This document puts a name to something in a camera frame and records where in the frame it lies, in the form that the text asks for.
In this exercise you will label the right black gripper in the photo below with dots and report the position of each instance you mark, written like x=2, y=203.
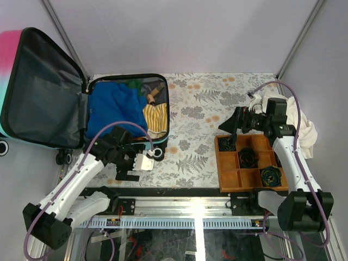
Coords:
x=239, y=119

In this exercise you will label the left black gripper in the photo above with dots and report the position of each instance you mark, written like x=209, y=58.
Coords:
x=122, y=173

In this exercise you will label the yellow white striped towel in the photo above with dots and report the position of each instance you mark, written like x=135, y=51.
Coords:
x=156, y=119

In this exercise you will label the blue garment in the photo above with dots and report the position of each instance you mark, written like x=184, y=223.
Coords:
x=113, y=102

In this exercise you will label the small bottle grey cap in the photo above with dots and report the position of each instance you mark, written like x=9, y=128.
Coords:
x=158, y=89

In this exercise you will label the dark green garment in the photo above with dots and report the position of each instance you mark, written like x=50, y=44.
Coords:
x=135, y=84

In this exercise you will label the pink teal suitcase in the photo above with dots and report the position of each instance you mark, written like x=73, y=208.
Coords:
x=44, y=95

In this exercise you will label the small bottle black cap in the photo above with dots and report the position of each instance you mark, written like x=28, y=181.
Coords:
x=150, y=100

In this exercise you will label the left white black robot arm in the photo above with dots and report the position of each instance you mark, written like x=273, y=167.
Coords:
x=52, y=220

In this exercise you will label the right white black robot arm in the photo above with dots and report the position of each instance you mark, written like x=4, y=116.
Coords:
x=307, y=207

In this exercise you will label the rolled black belt top-left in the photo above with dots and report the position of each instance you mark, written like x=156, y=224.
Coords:
x=228, y=143

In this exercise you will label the rolled black belt centre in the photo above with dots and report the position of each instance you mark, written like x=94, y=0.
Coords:
x=248, y=158

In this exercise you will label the floral patterned table mat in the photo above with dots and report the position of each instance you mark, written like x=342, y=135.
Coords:
x=199, y=103

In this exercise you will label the wooden compartment tray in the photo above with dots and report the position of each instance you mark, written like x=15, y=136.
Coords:
x=235, y=178

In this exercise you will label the rolled black belt right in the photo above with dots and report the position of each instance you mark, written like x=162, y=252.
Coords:
x=278, y=162

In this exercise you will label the rolled dark belt bottom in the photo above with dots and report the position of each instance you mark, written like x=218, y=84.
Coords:
x=271, y=176

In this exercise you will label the white crumpled garment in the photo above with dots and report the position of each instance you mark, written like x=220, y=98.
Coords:
x=308, y=134

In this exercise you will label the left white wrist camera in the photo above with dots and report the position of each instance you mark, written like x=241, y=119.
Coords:
x=143, y=161

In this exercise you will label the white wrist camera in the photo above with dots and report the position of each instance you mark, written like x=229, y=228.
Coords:
x=143, y=161
x=256, y=104

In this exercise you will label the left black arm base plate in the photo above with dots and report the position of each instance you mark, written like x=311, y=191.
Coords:
x=124, y=206

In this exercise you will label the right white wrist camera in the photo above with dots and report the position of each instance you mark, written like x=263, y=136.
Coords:
x=256, y=104

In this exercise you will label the aluminium rail frame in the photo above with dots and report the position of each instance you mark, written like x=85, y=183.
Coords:
x=197, y=213

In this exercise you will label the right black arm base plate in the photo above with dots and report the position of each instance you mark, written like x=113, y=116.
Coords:
x=246, y=207

